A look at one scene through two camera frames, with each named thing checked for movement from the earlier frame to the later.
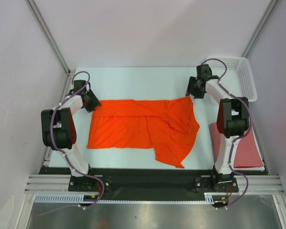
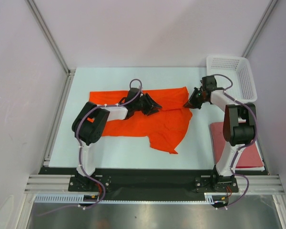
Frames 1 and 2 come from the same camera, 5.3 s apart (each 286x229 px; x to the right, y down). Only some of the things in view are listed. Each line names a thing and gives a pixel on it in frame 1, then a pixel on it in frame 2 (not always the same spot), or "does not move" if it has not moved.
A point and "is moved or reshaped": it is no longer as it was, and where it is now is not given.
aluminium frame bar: x=58 y=184 does not move
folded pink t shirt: x=248 y=155 does not move
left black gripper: x=95 y=102 to x=152 y=107
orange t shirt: x=167 y=127 is moved or reshaped
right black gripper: x=190 y=89 to x=191 y=103
